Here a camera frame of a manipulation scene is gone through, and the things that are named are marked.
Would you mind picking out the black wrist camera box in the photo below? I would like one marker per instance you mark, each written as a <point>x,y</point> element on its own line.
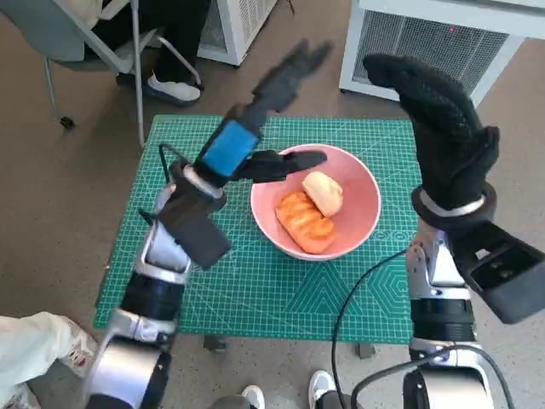
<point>200,234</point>
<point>502,268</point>

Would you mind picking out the pink bowl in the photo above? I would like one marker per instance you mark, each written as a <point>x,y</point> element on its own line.
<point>362,191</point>

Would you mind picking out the black table bracket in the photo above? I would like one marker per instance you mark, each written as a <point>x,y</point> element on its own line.
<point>365,349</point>
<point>214,343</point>

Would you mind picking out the small white grille cabinet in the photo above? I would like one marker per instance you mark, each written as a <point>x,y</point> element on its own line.
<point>242,21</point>

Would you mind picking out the green cutting mat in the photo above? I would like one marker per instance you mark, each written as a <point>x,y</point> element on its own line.
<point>264,294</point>

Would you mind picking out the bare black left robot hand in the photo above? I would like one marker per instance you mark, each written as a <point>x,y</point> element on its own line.
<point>230,147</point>

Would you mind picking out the large white grille cabinet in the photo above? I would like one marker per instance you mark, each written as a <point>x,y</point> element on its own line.
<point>426,42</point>

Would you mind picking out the grey office chair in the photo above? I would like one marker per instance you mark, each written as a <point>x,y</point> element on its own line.
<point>38,30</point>

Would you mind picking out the pale golden toy bread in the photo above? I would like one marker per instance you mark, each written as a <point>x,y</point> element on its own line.
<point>325,191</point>

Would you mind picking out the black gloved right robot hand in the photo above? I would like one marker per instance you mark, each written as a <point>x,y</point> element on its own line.
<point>451,140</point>

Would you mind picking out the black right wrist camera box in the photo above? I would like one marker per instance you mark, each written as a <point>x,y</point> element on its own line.
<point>502,268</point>

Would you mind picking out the orange striped toy bread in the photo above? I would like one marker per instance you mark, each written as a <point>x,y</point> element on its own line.
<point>304,221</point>

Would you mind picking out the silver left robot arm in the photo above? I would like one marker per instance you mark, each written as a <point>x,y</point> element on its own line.
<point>149,294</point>

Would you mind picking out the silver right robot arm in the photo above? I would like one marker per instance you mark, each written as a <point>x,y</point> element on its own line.
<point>443,315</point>

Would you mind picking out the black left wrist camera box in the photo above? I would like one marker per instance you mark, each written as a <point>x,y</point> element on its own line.
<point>200,234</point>

